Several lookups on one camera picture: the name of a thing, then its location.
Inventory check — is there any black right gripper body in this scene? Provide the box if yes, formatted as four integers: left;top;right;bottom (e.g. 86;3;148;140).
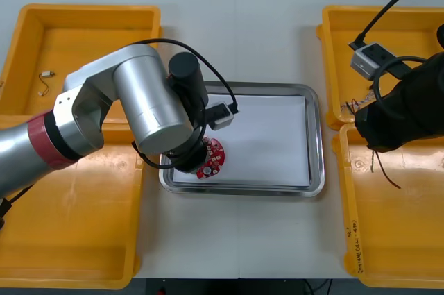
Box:
354;81;428;154

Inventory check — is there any yellow-orange plastic bin with handwriting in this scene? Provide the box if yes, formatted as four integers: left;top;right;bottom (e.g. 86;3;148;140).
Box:
331;123;444;289

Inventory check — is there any steel tray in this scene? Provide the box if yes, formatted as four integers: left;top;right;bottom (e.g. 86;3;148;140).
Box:
158;80;326;198

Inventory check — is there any multicolour wire harness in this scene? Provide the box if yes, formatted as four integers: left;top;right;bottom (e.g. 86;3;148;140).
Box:
368;149;402;190

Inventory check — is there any small metal solenoid with cable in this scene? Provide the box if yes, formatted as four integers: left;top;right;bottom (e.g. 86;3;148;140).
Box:
37;71;56;98

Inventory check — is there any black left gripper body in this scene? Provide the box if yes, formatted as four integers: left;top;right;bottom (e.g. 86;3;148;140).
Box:
165;99;212;174

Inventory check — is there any white sheet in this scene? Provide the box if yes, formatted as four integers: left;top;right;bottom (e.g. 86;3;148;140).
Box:
172;92;311;187

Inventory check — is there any round red circuit board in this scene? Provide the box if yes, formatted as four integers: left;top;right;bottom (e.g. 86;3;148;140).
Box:
194;137;228;180

